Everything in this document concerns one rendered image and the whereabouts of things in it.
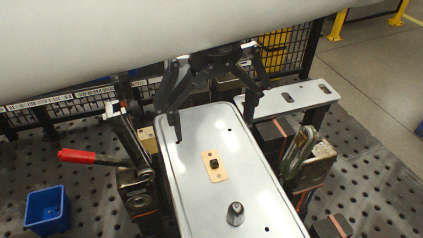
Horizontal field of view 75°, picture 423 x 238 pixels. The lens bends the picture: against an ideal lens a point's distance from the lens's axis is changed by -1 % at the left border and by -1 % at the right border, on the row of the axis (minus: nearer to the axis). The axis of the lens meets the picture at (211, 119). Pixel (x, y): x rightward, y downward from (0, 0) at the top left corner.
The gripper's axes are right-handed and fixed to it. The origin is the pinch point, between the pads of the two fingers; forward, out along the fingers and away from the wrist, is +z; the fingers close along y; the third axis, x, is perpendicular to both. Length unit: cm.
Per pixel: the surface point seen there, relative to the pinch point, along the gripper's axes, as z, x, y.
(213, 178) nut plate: 12.8, -3.2, -1.1
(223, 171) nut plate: 12.8, -2.2, 1.4
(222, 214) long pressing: 13.0, -11.3, -1.9
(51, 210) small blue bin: 43, 19, -46
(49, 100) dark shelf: 11.9, 32.3, -35.2
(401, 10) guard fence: 96, 192, 286
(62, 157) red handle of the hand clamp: -1.3, -1.0, -25.8
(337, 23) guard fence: 96, 185, 196
